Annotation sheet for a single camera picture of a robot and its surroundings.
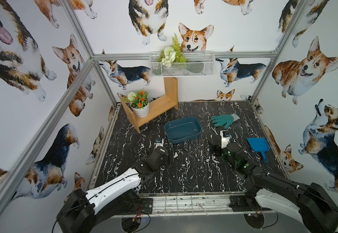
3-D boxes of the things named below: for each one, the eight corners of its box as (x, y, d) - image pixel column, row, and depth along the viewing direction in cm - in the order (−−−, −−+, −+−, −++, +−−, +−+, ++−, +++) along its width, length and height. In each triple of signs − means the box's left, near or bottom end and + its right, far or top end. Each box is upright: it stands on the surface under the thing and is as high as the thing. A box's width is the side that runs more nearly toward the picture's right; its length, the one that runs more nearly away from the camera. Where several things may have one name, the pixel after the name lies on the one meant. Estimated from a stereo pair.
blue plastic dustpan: (255, 161, 91) (256, 160, 89) (247, 139, 101) (248, 137, 100) (273, 161, 91) (275, 160, 89) (263, 139, 101) (265, 137, 100)
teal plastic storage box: (164, 143, 100) (163, 139, 95) (166, 121, 112) (165, 116, 107) (201, 143, 100) (202, 139, 95) (198, 121, 112) (199, 116, 107)
